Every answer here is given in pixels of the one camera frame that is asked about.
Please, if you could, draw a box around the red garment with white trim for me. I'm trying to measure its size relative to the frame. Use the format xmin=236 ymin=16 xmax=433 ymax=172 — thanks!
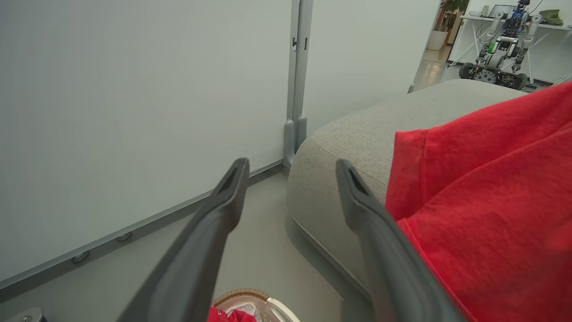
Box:
xmin=385 ymin=81 xmax=572 ymax=322

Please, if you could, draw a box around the grey partition bottom rail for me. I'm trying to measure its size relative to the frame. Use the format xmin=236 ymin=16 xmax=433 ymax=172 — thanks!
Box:
xmin=0 ymin=159 xmax=286 ymax=301

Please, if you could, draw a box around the green plant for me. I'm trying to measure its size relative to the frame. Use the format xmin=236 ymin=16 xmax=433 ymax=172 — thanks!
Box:
xmin=440 ymin=0 xmax=470 ymax=14

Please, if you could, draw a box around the grey laptop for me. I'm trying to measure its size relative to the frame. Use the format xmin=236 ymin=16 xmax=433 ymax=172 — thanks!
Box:
xmin=488 ymin=4 xmax=515 ymax=19

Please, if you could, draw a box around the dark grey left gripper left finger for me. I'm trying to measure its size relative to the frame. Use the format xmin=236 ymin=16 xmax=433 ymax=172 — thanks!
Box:
xmin=117 ymin=157 xmax=250 ymax=322

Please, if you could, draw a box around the white table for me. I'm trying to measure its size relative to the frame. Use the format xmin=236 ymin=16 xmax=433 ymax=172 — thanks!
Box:
xmin=448 ymin=15 xmax=572 ymax=85

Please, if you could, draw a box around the grey partition post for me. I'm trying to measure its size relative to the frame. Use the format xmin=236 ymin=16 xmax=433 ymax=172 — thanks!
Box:
xmin=283 ymin=0 xmax=314 ymax=169

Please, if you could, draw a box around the grey wheeled robot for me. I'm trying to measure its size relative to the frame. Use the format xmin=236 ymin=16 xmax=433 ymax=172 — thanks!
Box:
xmin=459 ymin=0 xmax=542 ymax=91

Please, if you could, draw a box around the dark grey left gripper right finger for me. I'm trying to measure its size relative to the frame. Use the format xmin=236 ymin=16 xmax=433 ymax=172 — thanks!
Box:
xmin=336 ymin=159 xmax=465 ymax=322

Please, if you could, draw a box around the white laundry basket brown rim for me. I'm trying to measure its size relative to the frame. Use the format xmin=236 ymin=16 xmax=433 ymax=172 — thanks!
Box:
xmin=212 ymin=288 xmax=301 ymax=322

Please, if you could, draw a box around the grey partition foot leg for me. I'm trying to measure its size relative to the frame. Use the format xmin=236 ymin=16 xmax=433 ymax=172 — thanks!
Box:
xmin=4 ymin=307 xmax=44 ymax=322

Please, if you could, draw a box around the green bag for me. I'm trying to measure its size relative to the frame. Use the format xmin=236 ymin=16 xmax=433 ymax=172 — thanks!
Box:
xmin=538 ymin=9 xmax=564 ymax=26

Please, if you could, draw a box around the grey fabric sofa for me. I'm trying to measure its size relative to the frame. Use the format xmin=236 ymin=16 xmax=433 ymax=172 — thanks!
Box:
xmin=286 ymin=79 xmax=528 ymax=297

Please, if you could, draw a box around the white plant pot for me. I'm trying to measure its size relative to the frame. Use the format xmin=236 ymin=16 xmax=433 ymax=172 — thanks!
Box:
xmin=426 ymin=30 xmax=449 ymax=51

